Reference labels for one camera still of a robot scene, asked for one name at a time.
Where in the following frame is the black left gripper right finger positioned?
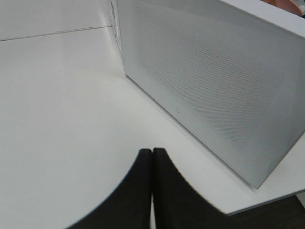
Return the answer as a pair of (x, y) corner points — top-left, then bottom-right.
(152, 148), (238, 229)

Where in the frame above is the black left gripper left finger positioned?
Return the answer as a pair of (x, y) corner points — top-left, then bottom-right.
(69, 149), (152, 229)

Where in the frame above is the white microwave door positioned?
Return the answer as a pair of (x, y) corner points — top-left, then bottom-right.
(117, 0), (305, 187)

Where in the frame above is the pink round plate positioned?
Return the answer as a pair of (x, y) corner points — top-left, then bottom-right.
(269, 0), (305, 17)

